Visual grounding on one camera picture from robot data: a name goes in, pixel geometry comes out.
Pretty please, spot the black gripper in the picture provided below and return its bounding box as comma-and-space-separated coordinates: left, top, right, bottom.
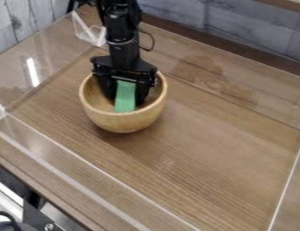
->
91, 36, 157, 106

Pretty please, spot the green rectangular block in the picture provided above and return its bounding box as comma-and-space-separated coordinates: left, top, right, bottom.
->
115, 80, 135, 113

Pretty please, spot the round wooden bowl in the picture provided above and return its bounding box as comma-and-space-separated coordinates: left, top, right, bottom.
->
79, 72, 169, 134

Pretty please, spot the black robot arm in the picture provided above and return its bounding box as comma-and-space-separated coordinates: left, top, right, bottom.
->
91, 0, 157, 105

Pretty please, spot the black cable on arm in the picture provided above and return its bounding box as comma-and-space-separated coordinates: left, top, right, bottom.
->
137, 28, 157, 52

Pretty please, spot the clear acrylic corner bracket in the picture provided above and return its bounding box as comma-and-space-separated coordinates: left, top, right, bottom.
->
71, 11, 106, 47

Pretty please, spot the black metal table bracket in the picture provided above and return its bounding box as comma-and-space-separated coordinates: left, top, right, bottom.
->
22, 201, 66, 231

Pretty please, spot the black cable under table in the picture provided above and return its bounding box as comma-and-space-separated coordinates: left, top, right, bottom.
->
0, 210, 22, 231

